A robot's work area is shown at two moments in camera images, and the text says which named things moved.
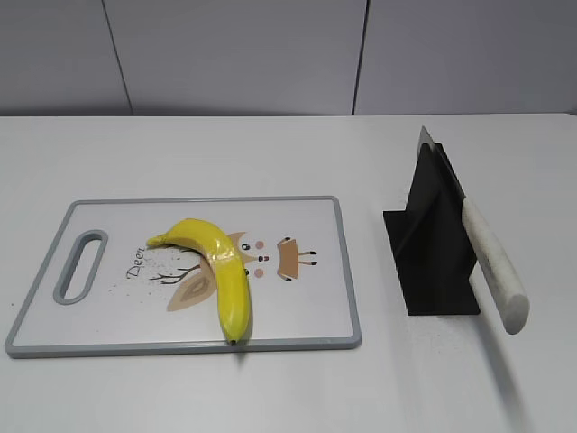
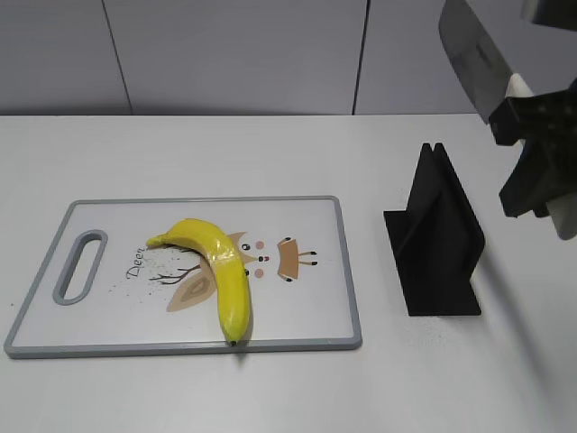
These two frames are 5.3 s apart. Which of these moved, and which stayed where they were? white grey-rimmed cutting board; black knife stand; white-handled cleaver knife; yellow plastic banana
Moved: white-handled cleaver knife
Stayed: yellow plastic banana; black knife stand; white grey-rimmed cutting board
